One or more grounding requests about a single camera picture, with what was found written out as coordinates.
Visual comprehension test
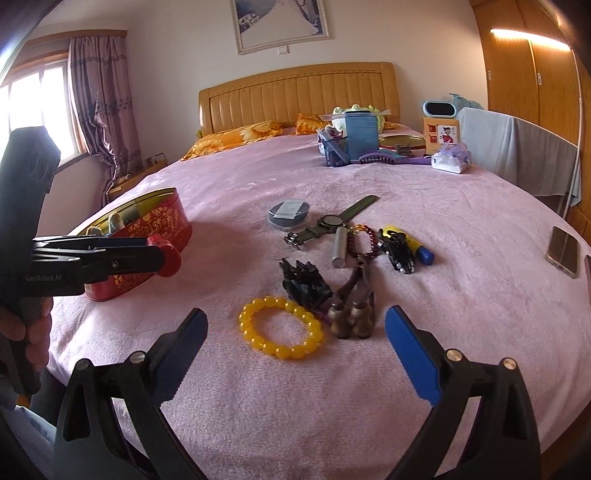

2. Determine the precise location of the window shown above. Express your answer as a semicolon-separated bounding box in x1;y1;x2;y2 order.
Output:
0;51;88;169

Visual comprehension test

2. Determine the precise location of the person's light jacket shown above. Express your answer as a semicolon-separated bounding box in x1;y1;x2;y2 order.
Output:
0;401;61;480

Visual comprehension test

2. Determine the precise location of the blue alarm clock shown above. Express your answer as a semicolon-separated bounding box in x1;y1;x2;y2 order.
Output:
425;99;458;118

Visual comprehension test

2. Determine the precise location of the yellow tube with blue cap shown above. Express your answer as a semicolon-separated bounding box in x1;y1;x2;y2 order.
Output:
385;225;435;266

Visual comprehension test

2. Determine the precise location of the small red round case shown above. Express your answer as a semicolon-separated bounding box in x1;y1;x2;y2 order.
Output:
147;233;183;278

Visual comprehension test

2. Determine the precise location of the light blue hanging cloth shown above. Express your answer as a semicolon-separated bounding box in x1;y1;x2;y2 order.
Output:
457;107;520;177

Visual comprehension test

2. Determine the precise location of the yellow bead bracelet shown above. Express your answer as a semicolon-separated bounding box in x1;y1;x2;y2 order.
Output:
238;296;326;361

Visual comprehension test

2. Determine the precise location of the dark red bead bracelet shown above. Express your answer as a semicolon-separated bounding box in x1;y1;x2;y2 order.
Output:
346;224;386;259

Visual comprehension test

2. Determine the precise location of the wooden nightstand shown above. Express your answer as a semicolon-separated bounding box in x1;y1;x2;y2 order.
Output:
106;166;160;199

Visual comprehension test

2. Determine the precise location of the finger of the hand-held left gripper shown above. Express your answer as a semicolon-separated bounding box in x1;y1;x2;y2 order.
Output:
33;247;165;283
33;234;148;253

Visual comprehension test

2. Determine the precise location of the purple hairbrush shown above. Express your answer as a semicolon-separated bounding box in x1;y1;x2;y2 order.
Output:
358;150;432;166

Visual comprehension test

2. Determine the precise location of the framed wall picture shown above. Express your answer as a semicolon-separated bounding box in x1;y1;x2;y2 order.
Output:
230;0;333;55

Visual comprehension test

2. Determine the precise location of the red patterned tin box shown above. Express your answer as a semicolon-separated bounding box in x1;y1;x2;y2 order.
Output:
69;187;194;303

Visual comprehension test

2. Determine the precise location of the green plush toy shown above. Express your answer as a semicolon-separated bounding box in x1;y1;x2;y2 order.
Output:
332;105;386;130

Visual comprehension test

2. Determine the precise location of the black round tin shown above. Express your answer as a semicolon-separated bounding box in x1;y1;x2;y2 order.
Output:
266;200;312;232

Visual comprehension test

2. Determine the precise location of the orange floral pillow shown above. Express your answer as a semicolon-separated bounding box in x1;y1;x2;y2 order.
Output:
180;121;283;161
295;113;334;136

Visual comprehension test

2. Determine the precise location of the dark mesh pen holder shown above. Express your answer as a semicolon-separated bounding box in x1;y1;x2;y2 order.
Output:
317;127;351;167

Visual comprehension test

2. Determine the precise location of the black hair claw clip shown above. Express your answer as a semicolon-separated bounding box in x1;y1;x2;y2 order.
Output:
278;258;334;311
381;231;419;275

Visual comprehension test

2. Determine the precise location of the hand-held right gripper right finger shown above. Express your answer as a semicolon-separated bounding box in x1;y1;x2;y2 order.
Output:
385;305;541;480

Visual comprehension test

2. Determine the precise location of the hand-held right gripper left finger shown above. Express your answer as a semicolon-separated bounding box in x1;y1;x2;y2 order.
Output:
53;307;208;480

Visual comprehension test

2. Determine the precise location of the wooden bed headboard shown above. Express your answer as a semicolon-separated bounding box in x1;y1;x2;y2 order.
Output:
198;62;399;137

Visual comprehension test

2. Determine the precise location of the orange printed card box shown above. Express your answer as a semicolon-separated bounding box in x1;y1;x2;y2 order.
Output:
422;117;460;155

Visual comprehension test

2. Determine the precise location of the wooden wardrobe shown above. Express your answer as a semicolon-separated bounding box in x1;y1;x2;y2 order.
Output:
468;0;591;232

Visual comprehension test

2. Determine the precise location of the silver metal tube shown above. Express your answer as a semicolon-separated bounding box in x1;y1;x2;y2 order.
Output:
331;225;348;268

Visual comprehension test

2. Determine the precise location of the green strap wristwatch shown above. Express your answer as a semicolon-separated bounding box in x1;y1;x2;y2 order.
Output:
284;195;380;250

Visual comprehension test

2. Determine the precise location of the wooden curtain pelmet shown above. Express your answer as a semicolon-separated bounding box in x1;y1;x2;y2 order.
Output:
28;30;127;47

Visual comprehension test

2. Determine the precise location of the smartphone in pale case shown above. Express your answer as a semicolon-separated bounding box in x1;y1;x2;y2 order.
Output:
545;225;581;279

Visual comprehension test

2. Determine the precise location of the round green tin lid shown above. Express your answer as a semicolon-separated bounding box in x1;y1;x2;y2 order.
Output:
379;134;426;152

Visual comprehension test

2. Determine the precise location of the brown slingshot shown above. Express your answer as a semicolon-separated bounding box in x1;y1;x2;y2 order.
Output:
325;258;377;340

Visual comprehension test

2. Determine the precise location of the person's left hand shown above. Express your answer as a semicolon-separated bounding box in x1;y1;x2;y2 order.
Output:
0;295;52;371

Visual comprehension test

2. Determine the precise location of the purple tissue pack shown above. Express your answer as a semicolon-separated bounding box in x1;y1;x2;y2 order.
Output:
431;143;472;175

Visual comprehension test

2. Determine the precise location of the grey hanging cloth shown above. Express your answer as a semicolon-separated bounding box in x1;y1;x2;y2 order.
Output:
512;117;581;207

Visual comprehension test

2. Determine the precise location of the blue cardboard box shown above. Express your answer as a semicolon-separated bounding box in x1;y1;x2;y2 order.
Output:
344;111;380;160

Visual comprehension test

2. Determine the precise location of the purple curtain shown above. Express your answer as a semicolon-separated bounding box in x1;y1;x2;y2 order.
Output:
69;36;143;206

